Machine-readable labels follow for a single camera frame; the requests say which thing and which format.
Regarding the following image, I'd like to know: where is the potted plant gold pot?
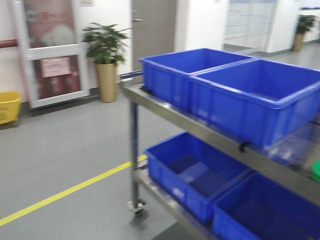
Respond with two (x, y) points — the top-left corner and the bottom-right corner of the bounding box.
(82, 22), (130, 103)

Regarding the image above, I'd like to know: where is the blue bin cart bottom right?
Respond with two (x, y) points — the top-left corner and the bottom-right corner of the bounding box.
(211, 173), (320, 240)

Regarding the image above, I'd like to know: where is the fire extinguisher cabinet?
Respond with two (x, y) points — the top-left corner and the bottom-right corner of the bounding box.
(11, 0), (90, 109)

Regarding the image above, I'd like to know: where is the grey door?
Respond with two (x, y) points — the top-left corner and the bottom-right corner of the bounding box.
(132, 0), (177, 70)

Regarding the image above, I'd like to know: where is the blue bin cart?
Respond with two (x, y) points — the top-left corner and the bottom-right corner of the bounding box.
(211, 173), (320, 240)
(190, 59), (320, 147)
(144, 132), (252, 224)
(139, 48), (255, 111)

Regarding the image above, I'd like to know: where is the distant potted plant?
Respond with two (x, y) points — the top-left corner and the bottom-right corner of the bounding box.
(291, 14), (317, 52)

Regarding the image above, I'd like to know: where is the yellow mop bucket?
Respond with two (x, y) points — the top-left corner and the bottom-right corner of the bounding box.
(0, 91), (22, 125)

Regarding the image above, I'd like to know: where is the blue bin cart top right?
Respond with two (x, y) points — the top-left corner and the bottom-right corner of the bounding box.
(190, 59), (320, 147)

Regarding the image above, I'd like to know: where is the blue bin cart bottom left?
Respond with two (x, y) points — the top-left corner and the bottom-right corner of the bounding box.
(144, 132), (252, 224)

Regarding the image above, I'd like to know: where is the blue bin cart top left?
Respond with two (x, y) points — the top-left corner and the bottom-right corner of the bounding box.
(139, 48), (255, 111)

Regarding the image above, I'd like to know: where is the steel trolley cart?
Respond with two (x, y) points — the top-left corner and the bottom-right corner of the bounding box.
(119, 70), (320, 240)

